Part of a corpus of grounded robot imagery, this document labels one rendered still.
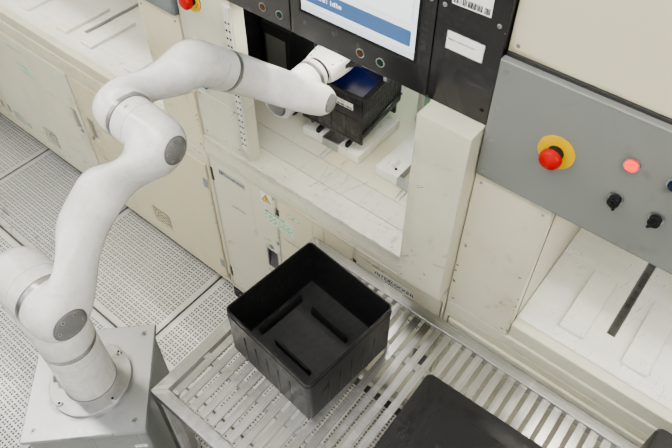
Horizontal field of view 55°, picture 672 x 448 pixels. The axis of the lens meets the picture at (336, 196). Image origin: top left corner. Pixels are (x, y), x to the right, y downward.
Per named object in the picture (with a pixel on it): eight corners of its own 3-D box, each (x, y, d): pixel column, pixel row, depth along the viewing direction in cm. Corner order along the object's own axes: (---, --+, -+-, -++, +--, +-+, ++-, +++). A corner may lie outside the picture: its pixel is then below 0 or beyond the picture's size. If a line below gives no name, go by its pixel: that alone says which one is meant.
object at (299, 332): (312, 279, 175) (310, 239, 163) (389, 344, 162) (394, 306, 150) (232, 345, 162) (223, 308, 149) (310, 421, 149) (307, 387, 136)
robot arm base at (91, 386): (43, 422, 149) (13, 385, 135) (58, 347, 161) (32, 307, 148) (127, 413, 150) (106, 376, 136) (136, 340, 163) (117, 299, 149)
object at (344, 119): (298, 123, 196) (291, 37, 171) (338, 85, 206) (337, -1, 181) (366, 158, 187) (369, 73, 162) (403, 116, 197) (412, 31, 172)
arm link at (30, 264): (59, 376, 136) (18, 315, 119) (12, 325, 145) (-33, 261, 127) (107, 338, 142) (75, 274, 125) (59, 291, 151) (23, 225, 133)
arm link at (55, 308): (36, 307, 137) (81, 353, 130) (-15, 304, 126) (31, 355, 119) (157, 102, 134) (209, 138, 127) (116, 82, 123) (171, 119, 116)
